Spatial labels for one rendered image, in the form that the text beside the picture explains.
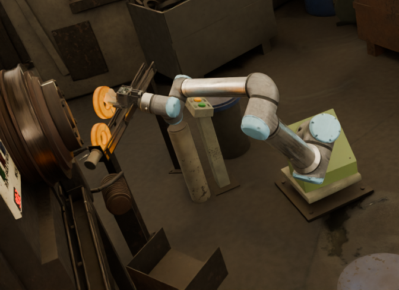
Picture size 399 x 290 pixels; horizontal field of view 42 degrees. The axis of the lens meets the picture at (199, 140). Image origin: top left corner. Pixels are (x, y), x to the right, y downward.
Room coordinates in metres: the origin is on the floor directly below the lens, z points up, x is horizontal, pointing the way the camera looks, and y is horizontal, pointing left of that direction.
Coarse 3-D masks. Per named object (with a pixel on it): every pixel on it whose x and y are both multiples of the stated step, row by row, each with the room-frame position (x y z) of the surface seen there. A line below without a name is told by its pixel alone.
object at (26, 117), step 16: (16, 80) 1.72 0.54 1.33; (16, 96) 1.66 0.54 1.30; (16, 112) 1.62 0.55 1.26; (32, 112) 1.60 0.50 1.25; (32, 128) 1.59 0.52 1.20; (32, 144) 1.57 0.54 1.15; (48, 144) 1.57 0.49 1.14; (48, 160) 1.57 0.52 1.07; (48, 176) 1.59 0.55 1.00; (64, 176) 1.61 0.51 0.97
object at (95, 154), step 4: (92, 152) 2.20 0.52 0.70; (96, 152) 2.20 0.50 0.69; (100, 152) 2.21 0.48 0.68; (88, 156) 2.19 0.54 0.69; (92, 156) 2.17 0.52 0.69; (96, 156) 2.18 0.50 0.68; (100, 156) 2.20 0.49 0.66; (88, 160) 2.15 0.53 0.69; (92, 160) 2.15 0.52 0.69; (96, 160) 2.16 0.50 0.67; (84, 164) 2.16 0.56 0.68; (88, 164) 2.15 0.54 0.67; (92, 164) 2.14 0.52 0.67; (96, 164) 2.15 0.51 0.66; (88, 168) 2.16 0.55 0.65; (92, 168) 2.15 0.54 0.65
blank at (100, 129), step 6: (96, 126) 2.29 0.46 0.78; (102, 126) 2.32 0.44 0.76; (96, 132) 2.26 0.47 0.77; (102, 132) 2.32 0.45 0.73; (108, 132) 2.35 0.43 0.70; (96, 138) 2.24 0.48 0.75; (102, 138) 2.33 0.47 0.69; (108, 138) 2.32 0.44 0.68; (96, 144) 2.23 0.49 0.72; (102, 144) 2.26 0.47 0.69
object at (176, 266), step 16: (160, 240) 1.46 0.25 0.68; (144, 256) 1.39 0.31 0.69; (160, 256) 1.44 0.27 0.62; (176, 256) 1.43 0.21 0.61; (128, 272) 1.34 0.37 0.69; (144, 272) 1.37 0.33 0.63; (160, 272) 1.37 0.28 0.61; (176, 272) 1.35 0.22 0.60; (192, 272) 1.34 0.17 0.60; (208, 272) 1.23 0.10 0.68; (224, 272) 1.28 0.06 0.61; (144, 288) 1.30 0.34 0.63; (160, 288) 1.23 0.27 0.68; (176, 288) 1.17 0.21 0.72; (192, 288) 1.17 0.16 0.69; (208, 288) 1.22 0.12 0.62
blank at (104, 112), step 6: (96, 90) 2.25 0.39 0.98; (102, 90) 2.25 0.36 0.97; (108, 90) 2.29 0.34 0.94; (96, 96) 2.22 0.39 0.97; (102, 96) 2.23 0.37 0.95; (96, 102) 2.20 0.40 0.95; (102, 102) 2.22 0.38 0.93; (96, 108) 2.19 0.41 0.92; (102, 108) 2.20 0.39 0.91; (108, 108) 2.25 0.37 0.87; (114, 108) 2.28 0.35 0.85; (102, 114) 2.19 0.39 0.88; (108, 114) 2.22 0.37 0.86
